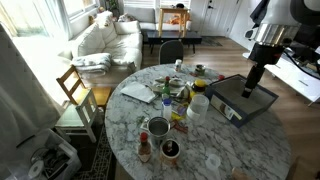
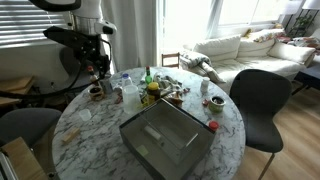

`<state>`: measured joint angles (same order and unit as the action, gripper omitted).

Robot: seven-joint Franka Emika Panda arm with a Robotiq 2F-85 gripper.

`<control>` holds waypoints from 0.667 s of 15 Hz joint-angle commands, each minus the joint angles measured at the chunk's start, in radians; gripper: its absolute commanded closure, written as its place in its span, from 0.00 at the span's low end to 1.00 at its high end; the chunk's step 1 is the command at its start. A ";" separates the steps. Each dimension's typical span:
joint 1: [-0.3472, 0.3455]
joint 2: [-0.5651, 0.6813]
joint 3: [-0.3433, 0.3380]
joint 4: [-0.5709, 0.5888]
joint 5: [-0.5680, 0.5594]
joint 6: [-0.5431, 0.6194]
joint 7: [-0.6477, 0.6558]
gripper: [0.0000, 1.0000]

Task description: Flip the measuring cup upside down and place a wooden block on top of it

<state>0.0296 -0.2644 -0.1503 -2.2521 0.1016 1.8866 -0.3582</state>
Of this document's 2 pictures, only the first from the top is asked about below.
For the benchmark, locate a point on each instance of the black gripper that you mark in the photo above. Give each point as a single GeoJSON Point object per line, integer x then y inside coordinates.
{"type": "Point", "coordinates": [265, 55]}

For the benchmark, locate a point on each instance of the small clear measuring cup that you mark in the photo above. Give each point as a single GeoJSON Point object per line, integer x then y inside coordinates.
{"type": "Point", "coordinates": [212, 163]}

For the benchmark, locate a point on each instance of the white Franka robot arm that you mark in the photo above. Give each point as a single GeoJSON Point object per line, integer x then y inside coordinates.
{"type": "Point", "coordinates": [280, 13]}

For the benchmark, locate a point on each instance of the dark open cardboard box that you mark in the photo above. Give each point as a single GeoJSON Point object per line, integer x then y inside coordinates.
{"type": "Point", "coordinates": [233, 95]}

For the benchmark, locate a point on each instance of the red round lid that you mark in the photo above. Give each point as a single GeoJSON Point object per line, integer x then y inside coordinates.
{"type": "Point", "coordinates": [221, 77]}

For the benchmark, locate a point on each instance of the white TV cabinet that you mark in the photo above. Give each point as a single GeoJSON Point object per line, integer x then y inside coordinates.
{"type": "Point", "coordinates": [296, 80]}

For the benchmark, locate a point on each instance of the yellow lid jar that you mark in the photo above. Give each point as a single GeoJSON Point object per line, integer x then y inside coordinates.
{"type": "Point", "coordinates": [199, 86]}

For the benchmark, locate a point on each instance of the large clear plastic pitcher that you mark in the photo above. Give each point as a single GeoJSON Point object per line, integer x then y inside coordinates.
{"type": "Point", "coordinates": [198, 110]}

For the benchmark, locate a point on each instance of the grey door mat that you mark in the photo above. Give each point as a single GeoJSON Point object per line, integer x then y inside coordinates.
{"type": "Point", "coordinates": [211, 41]}

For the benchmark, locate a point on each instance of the dark hanging jacket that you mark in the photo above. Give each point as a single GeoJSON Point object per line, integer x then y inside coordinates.
{"type": "Point", "coordinates": [260, 11]}

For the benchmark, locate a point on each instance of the small white pill bottle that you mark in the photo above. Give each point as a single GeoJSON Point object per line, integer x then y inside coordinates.
{"type": "Point", "coordinates": [178, 65]}

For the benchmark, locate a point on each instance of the yellow snack packet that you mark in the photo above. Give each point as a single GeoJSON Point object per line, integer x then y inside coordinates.
{"type": "Point", "coordinates": [180, 113]}

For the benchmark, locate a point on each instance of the white door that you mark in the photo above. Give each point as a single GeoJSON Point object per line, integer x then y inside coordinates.
{"type": "Point", "coordinates": [213, 16]}

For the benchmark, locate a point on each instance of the red snack wrapper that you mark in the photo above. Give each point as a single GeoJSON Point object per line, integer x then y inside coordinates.
{"type": "Point", "coordinates": [180, 126]}

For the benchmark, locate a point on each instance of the green bottle red cap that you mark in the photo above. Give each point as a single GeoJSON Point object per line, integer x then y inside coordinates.
{"type": "Point", "coordinates": [166, 90]}

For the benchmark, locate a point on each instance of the dark shell dining chair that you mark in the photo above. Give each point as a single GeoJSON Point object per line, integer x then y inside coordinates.
{"type": "Point", "coordinates": [171, 51]}

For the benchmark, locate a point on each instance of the white bottle blue cap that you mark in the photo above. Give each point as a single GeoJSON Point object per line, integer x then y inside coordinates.
{"type": "Point", "coordinates": [167, 111]}

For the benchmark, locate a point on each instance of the black coffee table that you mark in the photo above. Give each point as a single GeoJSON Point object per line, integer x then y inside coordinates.
{"type": "Point", "coordinates": [173, 36]}

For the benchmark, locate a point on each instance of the orange plush toy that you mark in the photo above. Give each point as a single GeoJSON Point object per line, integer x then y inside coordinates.
{"type": "Point", "coordinates": [175, 20]}

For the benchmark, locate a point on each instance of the metal pot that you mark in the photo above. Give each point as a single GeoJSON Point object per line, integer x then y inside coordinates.
{"type": "Point", "coordinates": [158, 128]}

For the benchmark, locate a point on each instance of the dark mug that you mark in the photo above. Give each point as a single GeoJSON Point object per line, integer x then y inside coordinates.
{"type": "Point", "coordinates": [170, 150]}

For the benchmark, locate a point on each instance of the wooden side table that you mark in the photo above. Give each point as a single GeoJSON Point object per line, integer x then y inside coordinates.
{"type": "Point", "coordinates": [173, 10]}

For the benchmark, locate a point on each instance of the white paper napkin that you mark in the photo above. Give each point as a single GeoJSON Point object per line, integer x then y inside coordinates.
{"type": "Point", "coordinates": [138, 91]}

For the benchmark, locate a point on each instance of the hot sauce bottle red cap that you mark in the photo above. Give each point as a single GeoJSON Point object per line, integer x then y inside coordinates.
{"type": "Point", "coordinates": [144, 150]}

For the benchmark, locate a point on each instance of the white loveseat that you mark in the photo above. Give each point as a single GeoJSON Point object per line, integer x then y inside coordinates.
{"type": "Point", "coordinates": [143, 16]}

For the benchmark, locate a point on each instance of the white sofa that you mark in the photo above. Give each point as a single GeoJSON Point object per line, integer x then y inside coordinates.
{"type": "Point", "coordinates": [116, 46]}

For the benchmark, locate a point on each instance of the patterned throw blanket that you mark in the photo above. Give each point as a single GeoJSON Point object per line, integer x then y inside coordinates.
{"type": "Point", "coordinates": [126, 18]}

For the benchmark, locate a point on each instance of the folded grey blanket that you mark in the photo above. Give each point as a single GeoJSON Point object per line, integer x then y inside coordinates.
{"type": "Point", "coordinates": [91, 63]}

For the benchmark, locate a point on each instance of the floral cushion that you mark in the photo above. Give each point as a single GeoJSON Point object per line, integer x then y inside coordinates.
{"type": "Point", "coordinates": [104, 18]}

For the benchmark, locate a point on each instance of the patterned dark rug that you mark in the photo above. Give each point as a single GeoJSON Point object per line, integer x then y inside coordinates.
{"type": "Point", "coordinates": [100, 160]}

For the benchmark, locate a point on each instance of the wooden chair with cushion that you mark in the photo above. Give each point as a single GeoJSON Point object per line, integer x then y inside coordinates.
{"type": "Point", "coordinates": [71, 118]}

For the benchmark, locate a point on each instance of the clear plastic storage bin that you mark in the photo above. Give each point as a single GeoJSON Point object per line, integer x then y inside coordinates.
{"type": "Point", "coordinates": [50, 160]}

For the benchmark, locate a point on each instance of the white curtain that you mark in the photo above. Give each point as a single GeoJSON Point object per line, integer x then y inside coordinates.
{"type": "Point", "coordinates": [23, 100]}

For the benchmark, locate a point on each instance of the white compact disc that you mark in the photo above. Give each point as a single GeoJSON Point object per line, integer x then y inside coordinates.
{"type": "Point", "coordinates": [36, 169]}

